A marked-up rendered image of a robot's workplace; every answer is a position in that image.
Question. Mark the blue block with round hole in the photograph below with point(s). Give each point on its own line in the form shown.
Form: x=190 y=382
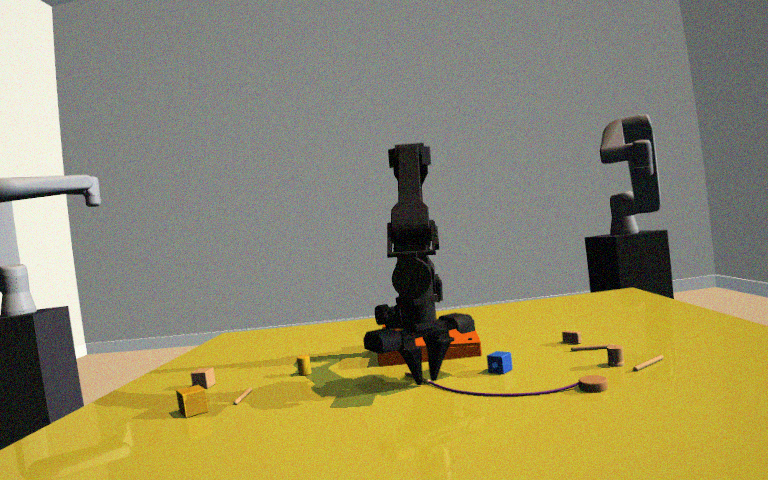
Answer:
x=499 y=362

